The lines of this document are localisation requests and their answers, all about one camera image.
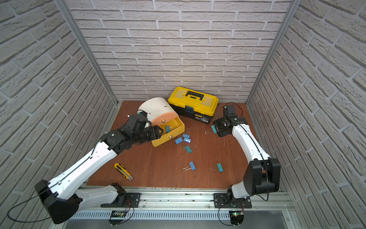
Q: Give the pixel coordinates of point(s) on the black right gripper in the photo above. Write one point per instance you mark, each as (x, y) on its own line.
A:
(220, 133)

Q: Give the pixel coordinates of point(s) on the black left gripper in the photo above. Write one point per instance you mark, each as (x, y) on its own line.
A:
(156, 132)

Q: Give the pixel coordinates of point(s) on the teal binder clip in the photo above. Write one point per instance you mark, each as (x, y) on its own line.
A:
(169, 129)
(219, 168)
(189, 149)
(212, 129)

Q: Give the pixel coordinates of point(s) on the orange top drawer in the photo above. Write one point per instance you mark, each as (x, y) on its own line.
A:
(164, 118)

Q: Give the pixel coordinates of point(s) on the round white drawer cabinet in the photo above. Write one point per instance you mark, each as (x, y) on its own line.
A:
(155, 107)

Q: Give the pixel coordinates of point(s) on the yellow drawer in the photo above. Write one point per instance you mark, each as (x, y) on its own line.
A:
(180, 128)

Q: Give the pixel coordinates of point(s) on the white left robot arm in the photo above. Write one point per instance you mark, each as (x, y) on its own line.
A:
(61, 196)

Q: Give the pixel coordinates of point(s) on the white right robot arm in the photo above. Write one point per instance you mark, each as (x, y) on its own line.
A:
(262, 175)

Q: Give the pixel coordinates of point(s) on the blue binder clip left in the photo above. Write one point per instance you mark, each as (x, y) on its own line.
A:
(178, 140)

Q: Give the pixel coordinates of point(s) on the blue binder clip shiny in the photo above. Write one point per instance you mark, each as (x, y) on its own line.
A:
(187, 140)

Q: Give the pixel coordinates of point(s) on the blue binder clip lower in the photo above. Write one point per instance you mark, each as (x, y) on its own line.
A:
(191, 166)

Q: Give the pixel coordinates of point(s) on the yellow black toolbox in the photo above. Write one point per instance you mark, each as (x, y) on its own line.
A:
(193, 104)

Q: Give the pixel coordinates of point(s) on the yellow utility knife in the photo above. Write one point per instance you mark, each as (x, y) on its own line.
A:
(119, 167)

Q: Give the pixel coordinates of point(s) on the right circuit board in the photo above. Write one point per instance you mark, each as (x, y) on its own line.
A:
(236, 218)

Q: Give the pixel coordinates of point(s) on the circuit board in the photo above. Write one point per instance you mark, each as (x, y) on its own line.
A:
(236, 218)
(118, 217)

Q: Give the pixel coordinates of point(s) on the left circuit board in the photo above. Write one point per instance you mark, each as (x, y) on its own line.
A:
(118, 217)

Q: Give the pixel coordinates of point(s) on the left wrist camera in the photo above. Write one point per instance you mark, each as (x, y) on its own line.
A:
(135, 125)

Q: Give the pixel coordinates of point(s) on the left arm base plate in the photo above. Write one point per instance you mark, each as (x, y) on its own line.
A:
(124, 200)

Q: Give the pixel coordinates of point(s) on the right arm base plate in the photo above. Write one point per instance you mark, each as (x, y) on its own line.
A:
(222, 200)

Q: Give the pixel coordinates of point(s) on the aluminium rail frame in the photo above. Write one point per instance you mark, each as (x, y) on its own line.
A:
(189, 204)

